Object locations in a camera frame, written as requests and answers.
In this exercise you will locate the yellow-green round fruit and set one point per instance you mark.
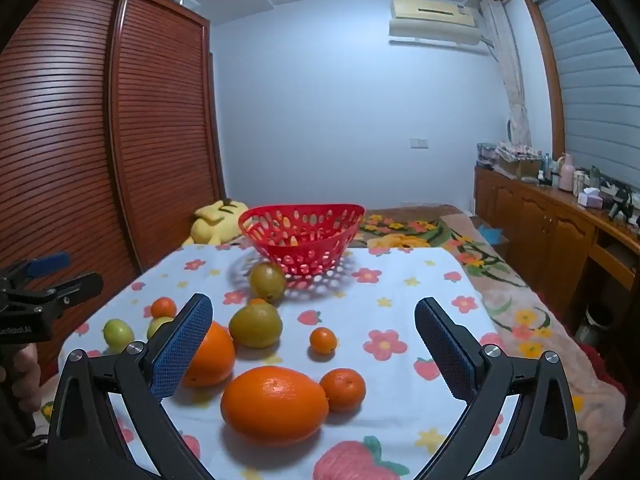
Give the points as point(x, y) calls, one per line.
point(256, 325)

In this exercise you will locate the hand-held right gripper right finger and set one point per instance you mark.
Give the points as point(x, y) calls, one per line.
point(445, 345)

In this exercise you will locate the large elongated orange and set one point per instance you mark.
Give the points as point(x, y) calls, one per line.
point(275, 405)

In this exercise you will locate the person's left hand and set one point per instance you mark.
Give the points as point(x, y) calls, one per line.
point(25, 380)

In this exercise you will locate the medium tangerine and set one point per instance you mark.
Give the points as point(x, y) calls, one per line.
point(343, 389)

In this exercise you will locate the red plastic basket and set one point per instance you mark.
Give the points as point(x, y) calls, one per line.
point(300, 259)

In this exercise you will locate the white patterned curtain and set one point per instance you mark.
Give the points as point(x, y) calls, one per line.
point(510, 85)

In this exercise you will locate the pink bottle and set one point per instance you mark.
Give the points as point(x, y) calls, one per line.
point(566, 175)

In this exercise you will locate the wall air conditioner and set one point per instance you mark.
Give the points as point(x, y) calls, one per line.
point(435, 20)

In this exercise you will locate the small pink box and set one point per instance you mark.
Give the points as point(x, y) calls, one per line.
point(590, 197)

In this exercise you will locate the small green fruit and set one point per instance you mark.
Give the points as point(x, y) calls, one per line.
point(157, 326)
point(118, 335)

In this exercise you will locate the white wall switch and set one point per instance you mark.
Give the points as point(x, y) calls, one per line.
point(419, 143)

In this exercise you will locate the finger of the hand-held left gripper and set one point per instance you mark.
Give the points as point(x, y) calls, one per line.
point(50, 262)
point(75, 287)

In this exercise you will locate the clear storage box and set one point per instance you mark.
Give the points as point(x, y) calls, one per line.
point(185, 1)

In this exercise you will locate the dark trash can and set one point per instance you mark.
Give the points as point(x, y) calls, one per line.
point(594, 325)

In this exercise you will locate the floral blanket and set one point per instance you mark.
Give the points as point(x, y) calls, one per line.
point(500, 290)

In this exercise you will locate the wooden cabinet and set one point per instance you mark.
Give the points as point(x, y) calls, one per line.
point(540, 230)

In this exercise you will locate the large round orange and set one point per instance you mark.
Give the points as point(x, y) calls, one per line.
point(212, 360)

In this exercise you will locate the yellow plush toy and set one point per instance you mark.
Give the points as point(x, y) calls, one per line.
point(217, 220)

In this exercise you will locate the blue bag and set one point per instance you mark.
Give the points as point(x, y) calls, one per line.
point(491, 235)

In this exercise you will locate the green lemon-shaped fruit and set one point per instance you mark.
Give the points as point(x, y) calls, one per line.
point(267, 281)

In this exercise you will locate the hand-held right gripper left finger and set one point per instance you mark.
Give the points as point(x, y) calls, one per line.
point(182, 345)

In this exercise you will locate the small tangerine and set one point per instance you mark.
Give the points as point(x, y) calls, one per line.
point(257, 302)
point(322, 340)
point(164, 307)

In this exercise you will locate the brown slatted wardrobe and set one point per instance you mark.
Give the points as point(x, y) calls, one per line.
point(60, 160)

